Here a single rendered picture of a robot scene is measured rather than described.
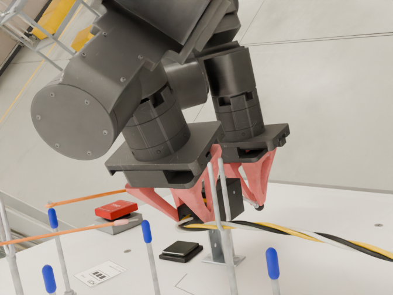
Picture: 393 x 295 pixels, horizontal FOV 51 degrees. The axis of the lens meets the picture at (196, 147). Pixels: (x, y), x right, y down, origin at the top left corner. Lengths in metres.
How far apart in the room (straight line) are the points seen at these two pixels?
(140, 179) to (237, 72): 0.18
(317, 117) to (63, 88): 1.84
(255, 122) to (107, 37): 0.26
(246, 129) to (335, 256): 0.17
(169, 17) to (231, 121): 0.22
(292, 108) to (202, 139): 1.83
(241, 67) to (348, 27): 1.92
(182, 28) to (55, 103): 0.10
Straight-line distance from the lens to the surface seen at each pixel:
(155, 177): 0.36
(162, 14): 0.29
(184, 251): 0.50
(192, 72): 0.47
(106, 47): 0.28
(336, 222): 0.57
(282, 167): 1.98
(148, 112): 0.34
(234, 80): 0.48
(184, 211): 0.42
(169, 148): 0.35
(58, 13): 4.37
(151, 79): 0.33
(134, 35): 0.30
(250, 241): 0.53
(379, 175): 1.75
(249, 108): 0.49
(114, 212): 0.63
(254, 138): 0.49
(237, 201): 0.46
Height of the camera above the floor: 1.44
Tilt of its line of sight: 36 degrees down
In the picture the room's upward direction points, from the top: 51 degrees counter-clockwise
